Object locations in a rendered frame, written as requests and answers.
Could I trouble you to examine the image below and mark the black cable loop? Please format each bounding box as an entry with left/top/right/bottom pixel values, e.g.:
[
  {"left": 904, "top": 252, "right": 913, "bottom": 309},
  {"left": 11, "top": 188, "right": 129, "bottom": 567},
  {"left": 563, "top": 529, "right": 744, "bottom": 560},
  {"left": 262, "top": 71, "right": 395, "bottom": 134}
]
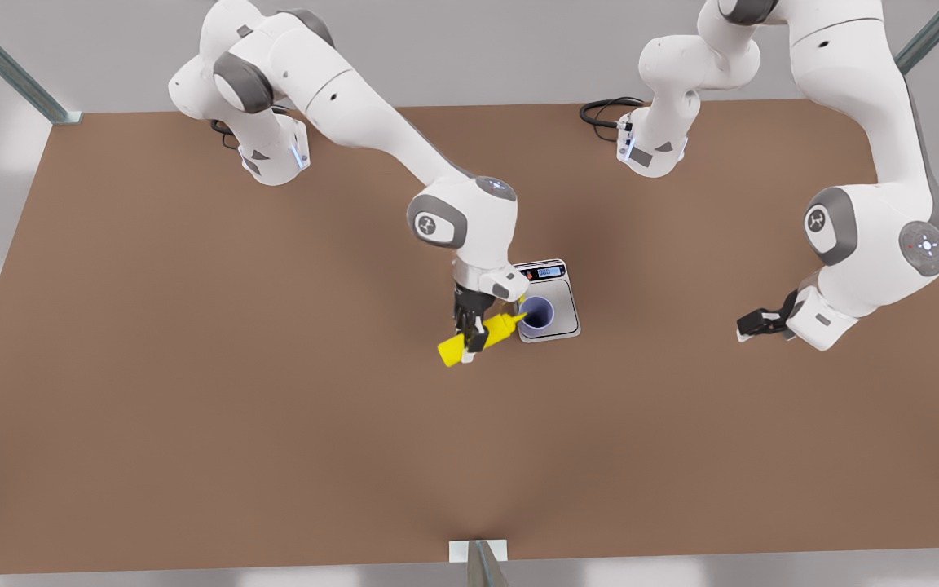
[
  {"left": 579, "top": 96, "right": 646, "bottom": 143},
  {"left": 209, "top": 104, "right": 295, "bottom": 151}
]

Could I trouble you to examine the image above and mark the blue cup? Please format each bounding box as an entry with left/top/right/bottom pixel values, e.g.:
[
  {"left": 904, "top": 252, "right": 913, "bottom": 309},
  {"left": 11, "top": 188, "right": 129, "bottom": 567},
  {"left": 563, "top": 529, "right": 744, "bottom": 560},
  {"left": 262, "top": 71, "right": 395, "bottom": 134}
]
[{"left": 517, "top": 295, "right": 557, "bottom": 338}]

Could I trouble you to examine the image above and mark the silver digital kitchen scale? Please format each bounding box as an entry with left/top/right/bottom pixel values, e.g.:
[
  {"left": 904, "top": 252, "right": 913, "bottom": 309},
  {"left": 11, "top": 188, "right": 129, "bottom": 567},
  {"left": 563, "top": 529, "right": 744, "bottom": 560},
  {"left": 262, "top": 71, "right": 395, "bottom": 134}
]
[{"left": 513, "top": 258, "right": 582, "bottom": 344}]

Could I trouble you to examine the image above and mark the silver frame post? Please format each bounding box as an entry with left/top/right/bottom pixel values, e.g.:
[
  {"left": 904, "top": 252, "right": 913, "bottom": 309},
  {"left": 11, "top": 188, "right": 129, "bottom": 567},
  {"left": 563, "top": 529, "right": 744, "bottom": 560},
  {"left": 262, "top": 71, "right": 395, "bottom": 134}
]
[
  {"left": 448, "top": 539, "right": 511, "bottom": 587},
  {"left": 0, "top": 0, "right": 83, "bottom": 126},
  {"left": 893, "top": 0, "right": 939, "bottom": 76}
]

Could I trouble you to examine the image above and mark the yellow sauce bottle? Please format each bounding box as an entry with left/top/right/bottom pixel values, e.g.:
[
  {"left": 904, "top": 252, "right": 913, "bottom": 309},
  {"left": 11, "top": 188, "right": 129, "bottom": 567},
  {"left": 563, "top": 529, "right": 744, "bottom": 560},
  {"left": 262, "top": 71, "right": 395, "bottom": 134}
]
[{"left": 437, "top": 300, "right": 529, "bottom": 369}]

